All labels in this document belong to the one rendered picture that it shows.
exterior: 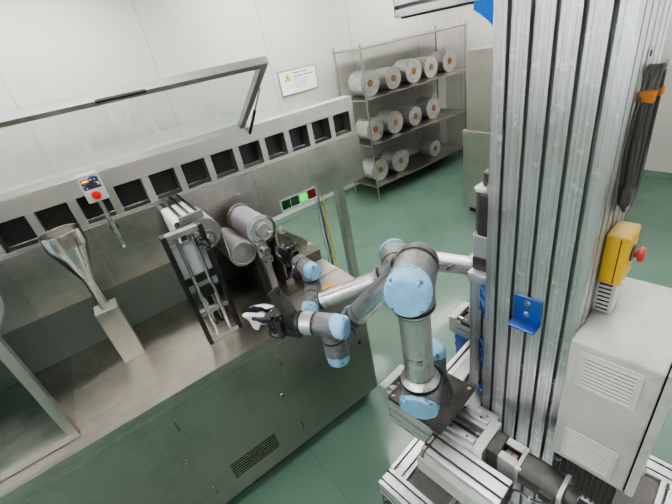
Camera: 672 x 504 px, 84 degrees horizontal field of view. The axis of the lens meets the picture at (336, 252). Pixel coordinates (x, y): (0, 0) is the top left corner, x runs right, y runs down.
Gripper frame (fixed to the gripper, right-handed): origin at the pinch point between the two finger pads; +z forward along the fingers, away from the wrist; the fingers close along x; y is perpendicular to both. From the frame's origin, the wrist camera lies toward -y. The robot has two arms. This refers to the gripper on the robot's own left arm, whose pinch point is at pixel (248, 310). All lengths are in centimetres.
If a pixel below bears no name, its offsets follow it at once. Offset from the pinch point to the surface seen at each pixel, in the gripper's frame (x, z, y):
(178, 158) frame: 51, 64, -45
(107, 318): -3, 72, 10
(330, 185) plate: 123, 20, -12
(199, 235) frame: 19.1, 31.7, -18.9
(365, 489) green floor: 28, -20, 121
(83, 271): -5, 72, -12
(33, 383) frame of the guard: -39, 60, 10
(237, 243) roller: 42, 34, -6
